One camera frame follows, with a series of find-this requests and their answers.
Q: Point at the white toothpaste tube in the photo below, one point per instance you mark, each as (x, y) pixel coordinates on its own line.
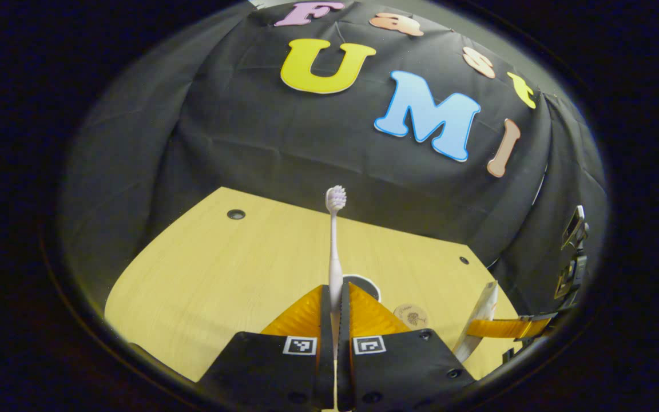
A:
(481, 309)

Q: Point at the white toothbrush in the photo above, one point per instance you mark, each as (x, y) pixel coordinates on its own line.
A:
(335, 269)

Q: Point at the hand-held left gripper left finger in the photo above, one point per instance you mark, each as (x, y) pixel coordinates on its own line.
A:
(325, 366)

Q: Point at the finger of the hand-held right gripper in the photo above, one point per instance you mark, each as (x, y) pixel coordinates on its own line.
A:
(512, 328)

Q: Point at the black backdrop cloth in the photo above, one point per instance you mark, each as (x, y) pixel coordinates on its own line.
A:
(249, 143)

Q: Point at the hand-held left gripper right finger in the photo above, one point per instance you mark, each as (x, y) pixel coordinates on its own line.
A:
(345, 366)

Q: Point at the round wooden coaster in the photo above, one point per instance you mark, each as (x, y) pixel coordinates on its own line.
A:
(412, 316)

